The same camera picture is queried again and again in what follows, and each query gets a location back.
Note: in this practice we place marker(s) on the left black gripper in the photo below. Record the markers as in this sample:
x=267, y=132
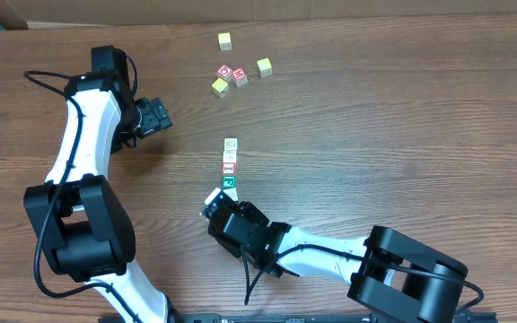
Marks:
x=158, y=117

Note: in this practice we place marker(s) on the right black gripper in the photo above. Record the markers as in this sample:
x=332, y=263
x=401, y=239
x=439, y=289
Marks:
x=216, y=210

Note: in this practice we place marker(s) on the green F block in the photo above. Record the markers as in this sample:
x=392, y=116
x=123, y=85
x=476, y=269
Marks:
x=229, y=182

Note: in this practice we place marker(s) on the red I block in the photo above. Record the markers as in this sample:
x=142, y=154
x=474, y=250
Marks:
x=229, y=169

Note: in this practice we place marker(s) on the white green picture block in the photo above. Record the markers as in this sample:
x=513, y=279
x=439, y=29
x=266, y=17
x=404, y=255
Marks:
x=229, y=156

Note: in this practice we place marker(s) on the white blue picture block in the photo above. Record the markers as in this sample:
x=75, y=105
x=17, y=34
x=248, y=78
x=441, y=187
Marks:
x=230, y=144

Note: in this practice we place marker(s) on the plain white wooden block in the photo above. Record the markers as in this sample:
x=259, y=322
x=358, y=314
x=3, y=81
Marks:
x=231, y=193

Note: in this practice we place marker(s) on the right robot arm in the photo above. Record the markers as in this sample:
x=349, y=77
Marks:
x=388, y=272

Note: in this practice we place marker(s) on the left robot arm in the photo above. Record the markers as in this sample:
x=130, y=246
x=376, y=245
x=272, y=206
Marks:
x=86, y=240

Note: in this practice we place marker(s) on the yellow block left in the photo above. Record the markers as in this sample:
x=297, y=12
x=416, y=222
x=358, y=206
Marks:
x=220, y=87

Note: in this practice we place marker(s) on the red O block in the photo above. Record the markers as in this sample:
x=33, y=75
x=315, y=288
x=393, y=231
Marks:
x=224, y=72

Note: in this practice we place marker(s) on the red M block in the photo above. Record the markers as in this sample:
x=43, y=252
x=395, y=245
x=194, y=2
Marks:
x=239, y=76

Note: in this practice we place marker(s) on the far yellow wooden block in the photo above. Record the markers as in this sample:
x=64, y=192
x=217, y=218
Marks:
x=225, y=41

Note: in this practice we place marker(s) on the yellow block right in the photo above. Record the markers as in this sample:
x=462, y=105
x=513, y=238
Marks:
x=264, y=66

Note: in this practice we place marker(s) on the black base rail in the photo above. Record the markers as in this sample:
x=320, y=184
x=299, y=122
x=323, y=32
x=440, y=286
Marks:
x=469, y=317

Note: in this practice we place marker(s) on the cardboard wall panel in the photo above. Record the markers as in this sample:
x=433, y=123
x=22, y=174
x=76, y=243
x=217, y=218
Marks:
x=15, y=14

